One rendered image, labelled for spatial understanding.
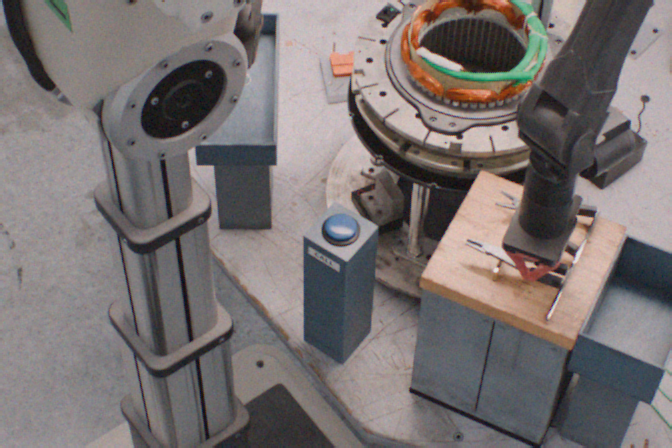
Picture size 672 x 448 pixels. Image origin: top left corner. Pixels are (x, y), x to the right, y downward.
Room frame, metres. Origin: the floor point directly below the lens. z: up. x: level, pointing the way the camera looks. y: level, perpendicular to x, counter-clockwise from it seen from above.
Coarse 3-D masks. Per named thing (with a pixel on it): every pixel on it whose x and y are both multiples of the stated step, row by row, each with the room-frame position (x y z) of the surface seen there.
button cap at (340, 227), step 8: (336, 216) 1.00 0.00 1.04; (344, 216) 1.00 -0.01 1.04; (328, 224) 0.99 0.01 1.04; (336, 224) 0.99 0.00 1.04; (344, 224) 0.99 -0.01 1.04; (352, 224) 0.99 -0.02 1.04; (328, 232) 0.98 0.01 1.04; (336, 232) 0.98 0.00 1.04; (344, 232) 0.98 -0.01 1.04; (352, 232) 0.98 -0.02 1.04; (336, 240) 0.97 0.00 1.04; (344, 240) 0.97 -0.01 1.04
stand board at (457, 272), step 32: (480, 192) 1.03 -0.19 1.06; (512, 192) 1.03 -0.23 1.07; (480, 224) 0.98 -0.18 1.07; (608, 224) 0.99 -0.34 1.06; (448, 256) 0.93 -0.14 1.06; (480, 256) 0.93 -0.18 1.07; (608, 256) 0.94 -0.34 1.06; (448, 288) 0.88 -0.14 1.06; (480, 288) 0.88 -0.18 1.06; (512, 288) 0.88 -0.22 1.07; (544, 288) 0.89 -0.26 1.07; (576, 288) 0.89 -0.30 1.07; (512, 320) 0.85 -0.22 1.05; (576, 320) 0.84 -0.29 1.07
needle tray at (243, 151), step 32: (256, 64) 1.29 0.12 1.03; (256, 96) 1.22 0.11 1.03; (224, 128) 1.16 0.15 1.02; (256, 128) 1.17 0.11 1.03; (224, 160) 1.10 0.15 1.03; (256, 160) 1.10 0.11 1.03; (224, 192) 1.17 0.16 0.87; (256, 192) 1.18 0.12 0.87; (224, 224) 1.17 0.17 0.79; (256, 224) 1.18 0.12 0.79
